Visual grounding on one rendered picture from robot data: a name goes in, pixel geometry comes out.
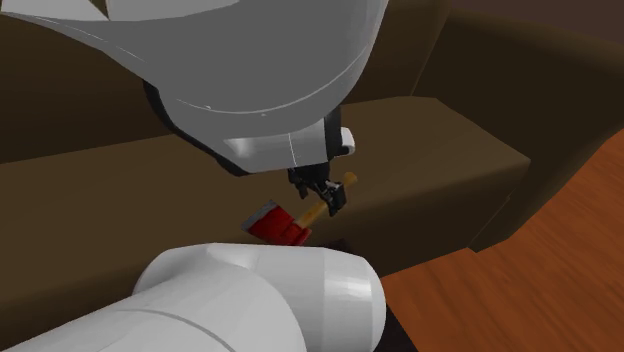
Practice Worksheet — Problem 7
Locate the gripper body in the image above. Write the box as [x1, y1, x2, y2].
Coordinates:
[286, 162, 335, 196]

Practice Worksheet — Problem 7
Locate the red axe with wooden handle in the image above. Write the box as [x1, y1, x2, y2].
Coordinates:
[241, 171, 359, 247]

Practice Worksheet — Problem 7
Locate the brown sofa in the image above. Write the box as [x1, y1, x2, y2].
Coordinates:
[0, 0, 624, 350]

